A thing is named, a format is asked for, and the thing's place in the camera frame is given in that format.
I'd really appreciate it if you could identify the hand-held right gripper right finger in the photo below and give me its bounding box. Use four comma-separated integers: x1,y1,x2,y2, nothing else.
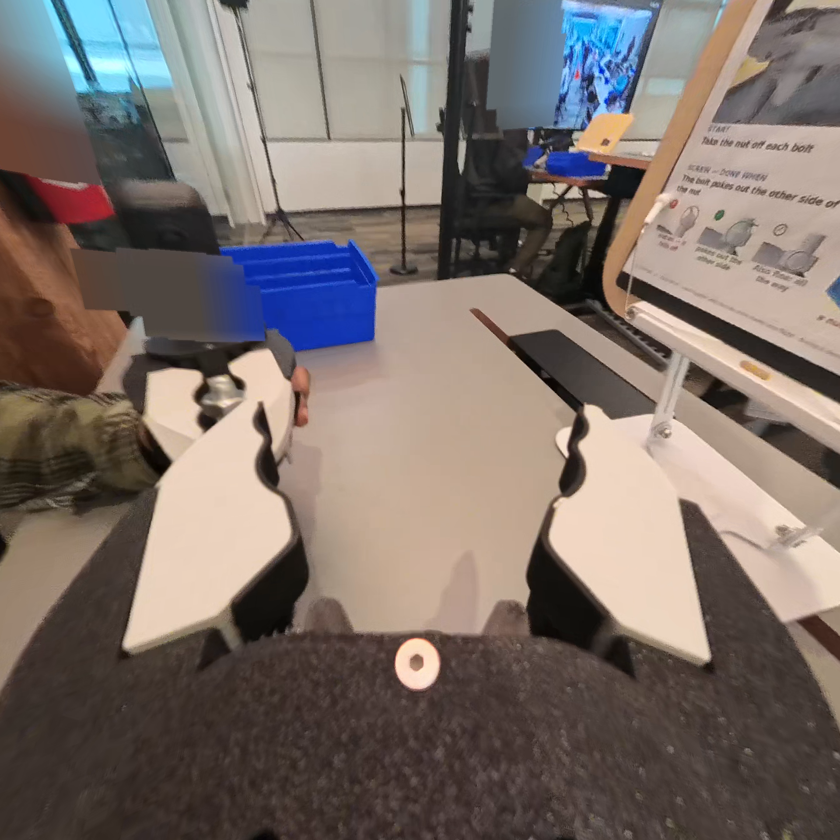
525,404,713,665

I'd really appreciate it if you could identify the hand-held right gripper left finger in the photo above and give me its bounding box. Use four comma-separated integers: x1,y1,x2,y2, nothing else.
121,400,311,657

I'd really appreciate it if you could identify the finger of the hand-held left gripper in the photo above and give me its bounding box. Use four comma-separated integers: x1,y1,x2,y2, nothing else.
143,366,206,462
228,348,296,463

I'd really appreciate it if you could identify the silver hex bolt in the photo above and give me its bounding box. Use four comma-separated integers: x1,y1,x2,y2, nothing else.
196,374,246,419

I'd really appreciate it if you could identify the blue plastic parts bin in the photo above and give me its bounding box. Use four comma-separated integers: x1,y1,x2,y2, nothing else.
220,239,380,353

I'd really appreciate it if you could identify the white tablet stand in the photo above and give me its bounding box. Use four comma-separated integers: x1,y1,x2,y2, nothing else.
554,301,840,624

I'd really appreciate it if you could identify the wooden pillar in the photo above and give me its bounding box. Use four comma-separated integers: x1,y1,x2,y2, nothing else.
0,184,126,395

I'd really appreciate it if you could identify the black rectangular table panel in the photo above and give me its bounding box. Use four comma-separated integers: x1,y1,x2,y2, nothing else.
508,329,658,421

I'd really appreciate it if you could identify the black light panel on stand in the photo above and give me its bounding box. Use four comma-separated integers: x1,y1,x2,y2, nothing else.
220,0,307,244

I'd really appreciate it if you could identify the black microphone stand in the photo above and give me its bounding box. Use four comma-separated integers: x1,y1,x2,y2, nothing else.
390,73,420,277

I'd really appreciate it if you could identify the black office chair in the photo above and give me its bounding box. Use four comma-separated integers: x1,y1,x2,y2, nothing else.
453,56,521,265

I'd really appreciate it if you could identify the dark backpack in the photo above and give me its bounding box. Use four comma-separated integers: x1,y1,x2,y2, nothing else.
538,222,592,300

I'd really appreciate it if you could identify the wooden desk with black legs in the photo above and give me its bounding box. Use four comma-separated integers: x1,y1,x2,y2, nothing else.
528,151,651,303

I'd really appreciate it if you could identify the small wooden tablet board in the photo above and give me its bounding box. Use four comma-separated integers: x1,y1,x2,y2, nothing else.
577,113,635,156

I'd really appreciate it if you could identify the wooden instruction board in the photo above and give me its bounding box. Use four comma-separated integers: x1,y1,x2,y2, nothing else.
602,0,840,316

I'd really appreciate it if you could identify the red wall-mounted box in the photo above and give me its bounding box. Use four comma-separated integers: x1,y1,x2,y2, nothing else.
26,176,116,224

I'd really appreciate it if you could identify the black metal post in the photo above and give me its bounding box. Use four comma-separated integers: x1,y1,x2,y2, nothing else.
436,0,474,280

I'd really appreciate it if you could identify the large wall display screen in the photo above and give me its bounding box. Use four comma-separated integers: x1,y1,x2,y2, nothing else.
554,0,658,133

